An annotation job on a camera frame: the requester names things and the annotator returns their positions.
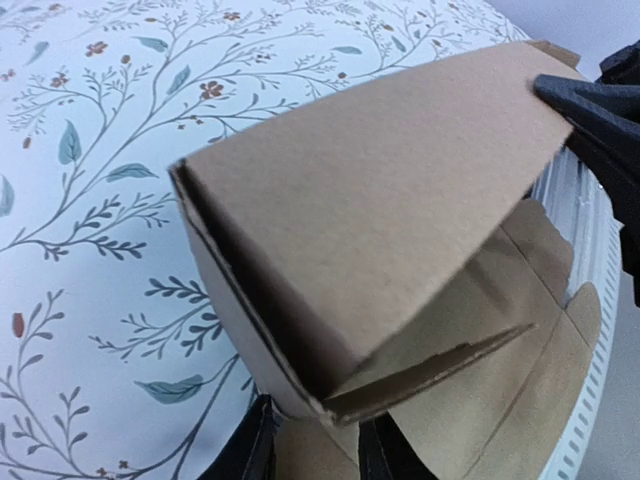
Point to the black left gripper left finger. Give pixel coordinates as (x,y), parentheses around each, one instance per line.
(249,453)

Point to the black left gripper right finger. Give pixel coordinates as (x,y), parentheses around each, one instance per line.
(385,454)

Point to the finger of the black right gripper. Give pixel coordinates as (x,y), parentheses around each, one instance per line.
(605,116)

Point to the brown cardboard box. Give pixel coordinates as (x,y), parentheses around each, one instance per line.
(377,251)

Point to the floral patterned table mat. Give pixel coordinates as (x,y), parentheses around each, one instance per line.
(114,364)

